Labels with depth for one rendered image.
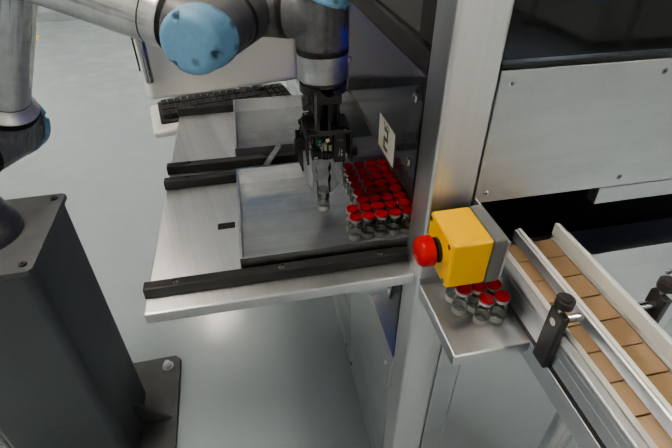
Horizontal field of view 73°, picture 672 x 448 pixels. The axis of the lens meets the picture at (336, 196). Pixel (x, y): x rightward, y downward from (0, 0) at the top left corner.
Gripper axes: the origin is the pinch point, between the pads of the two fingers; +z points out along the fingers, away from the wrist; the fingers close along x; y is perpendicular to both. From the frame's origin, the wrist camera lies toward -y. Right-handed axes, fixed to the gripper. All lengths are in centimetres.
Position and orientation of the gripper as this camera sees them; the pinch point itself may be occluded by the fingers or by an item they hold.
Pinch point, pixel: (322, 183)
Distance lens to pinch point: 80.9
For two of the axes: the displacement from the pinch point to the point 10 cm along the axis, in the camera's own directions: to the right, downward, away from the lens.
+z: 0.0, 8.2, 5.8
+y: 2.0, 5.7, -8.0
